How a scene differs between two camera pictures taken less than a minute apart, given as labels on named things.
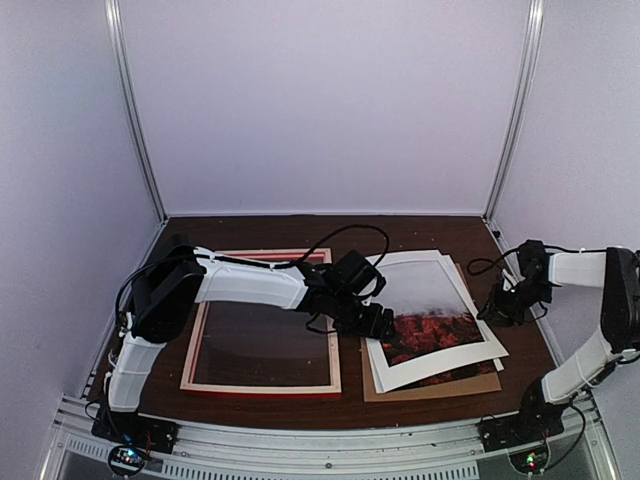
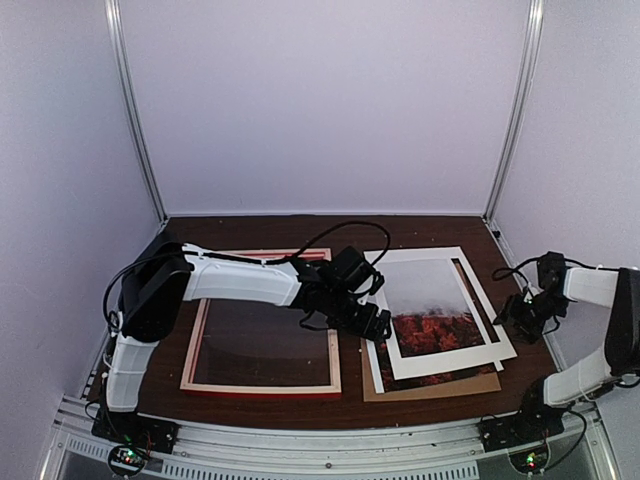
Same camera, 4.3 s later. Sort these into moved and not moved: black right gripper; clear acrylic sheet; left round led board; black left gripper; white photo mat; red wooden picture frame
Moved: white photo mat; black right gripper
Not moved: black left gripper; clear acrylic sheet; left round led board; red wooden picture frame
